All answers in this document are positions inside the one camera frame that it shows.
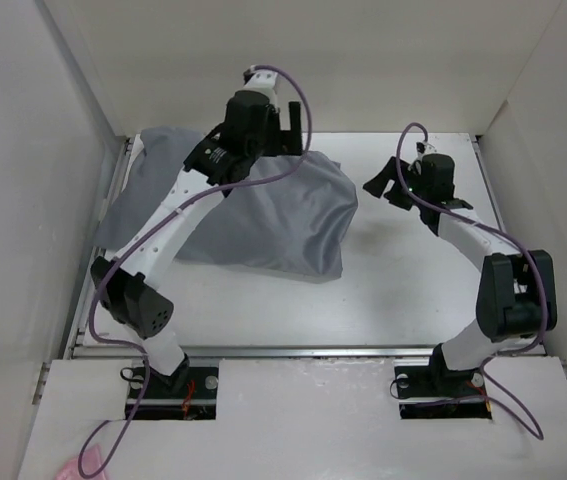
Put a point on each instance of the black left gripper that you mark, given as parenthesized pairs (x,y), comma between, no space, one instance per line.
(286,142)

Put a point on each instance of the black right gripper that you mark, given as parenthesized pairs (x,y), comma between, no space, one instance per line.
(376,185)

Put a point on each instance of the grey pillowcase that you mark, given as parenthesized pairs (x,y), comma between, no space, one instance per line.
(295,224)

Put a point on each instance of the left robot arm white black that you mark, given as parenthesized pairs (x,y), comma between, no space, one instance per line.
(127,280)

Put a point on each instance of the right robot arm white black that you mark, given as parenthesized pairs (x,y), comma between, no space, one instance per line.
(456,221)

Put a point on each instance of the pink bubble wrap piece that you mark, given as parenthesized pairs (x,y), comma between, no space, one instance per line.
(91,461)

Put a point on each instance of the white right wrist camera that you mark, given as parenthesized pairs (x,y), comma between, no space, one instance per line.
(424,148)

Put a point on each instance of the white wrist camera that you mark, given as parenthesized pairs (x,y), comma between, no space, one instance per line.
(263,81)
(424,148)

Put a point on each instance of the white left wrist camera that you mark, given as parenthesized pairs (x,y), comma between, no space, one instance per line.
(263,81)

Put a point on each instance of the aluminium front rail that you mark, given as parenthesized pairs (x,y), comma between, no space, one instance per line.
(249,352)

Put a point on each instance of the aluminium left rail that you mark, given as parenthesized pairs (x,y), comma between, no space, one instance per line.
(107,185)

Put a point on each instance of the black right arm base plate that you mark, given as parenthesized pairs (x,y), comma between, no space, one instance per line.
(423,396)

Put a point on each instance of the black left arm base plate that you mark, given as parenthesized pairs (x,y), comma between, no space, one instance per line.
(193,399)

